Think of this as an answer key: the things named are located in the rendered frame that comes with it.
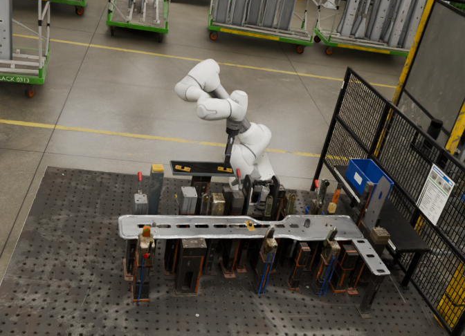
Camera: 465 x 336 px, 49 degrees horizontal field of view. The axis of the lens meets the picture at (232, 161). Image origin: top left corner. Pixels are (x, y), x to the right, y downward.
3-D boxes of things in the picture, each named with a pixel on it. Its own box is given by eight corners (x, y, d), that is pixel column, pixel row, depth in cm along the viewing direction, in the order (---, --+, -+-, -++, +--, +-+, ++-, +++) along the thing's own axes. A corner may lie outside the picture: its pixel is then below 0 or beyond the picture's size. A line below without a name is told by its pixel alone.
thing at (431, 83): (423, 242, 479) (518, 34, 383) (409, 241, 477) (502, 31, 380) (373, 168, 594) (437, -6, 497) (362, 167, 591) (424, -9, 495)
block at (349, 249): (332, 294, 291) (347, 256, 278) (325, 280, 300) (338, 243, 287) (347, 293, 294) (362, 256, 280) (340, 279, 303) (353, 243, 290)
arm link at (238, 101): (237, 112, 289) (218, 114, 281) (243, 86, 281) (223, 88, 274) (248, 120, 281) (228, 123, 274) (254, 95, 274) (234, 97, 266)
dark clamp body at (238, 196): (221, 252, 305) (232, 200, 287) (216, 238, 316) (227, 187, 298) (237, 252, 309) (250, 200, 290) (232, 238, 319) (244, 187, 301)
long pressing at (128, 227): (120, 243, 253) (120, 240, 252) (117, 215, 271) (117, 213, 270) (365, 240, 292) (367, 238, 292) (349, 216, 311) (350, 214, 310)
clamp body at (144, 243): (131, 305, 257) (137, 249, 240) (129, 285, 269) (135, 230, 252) (152, 304, 260) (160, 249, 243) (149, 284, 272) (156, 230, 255)
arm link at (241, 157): (230, 177, 360) (213, 155, 349) (248, 159, 364) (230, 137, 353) (243, 182, 346) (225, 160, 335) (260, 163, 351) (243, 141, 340)
